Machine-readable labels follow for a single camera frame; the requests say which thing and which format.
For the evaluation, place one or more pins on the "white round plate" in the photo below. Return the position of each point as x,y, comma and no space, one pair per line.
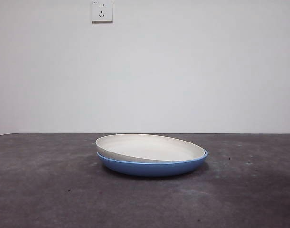
147,148

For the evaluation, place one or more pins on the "blue round plate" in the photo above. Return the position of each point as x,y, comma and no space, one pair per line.
147,169

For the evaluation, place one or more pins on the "white wall socket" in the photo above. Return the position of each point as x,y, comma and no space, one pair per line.
102,12

